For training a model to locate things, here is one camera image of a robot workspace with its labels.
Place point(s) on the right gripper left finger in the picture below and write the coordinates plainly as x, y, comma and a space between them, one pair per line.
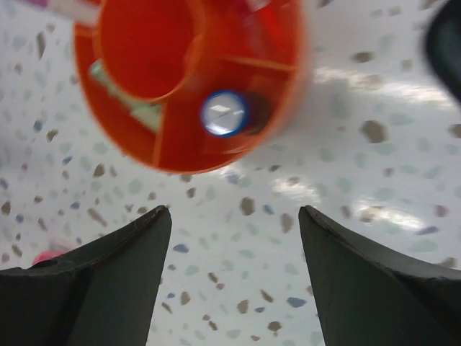
102, 293

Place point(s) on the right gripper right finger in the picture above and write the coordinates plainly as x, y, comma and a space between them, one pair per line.
368, 294

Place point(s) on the pink capped glitter tube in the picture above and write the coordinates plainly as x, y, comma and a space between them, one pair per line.
56, 247

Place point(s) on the green correction tape pen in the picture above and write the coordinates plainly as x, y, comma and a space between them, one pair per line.
147, 114

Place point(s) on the blue grey glue stick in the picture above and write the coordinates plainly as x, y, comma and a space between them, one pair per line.
227, 113

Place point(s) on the orange round organizer container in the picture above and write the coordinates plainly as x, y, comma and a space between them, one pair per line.
177, 53

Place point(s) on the blue black pencil pouch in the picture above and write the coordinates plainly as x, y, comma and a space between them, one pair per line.
442, 47

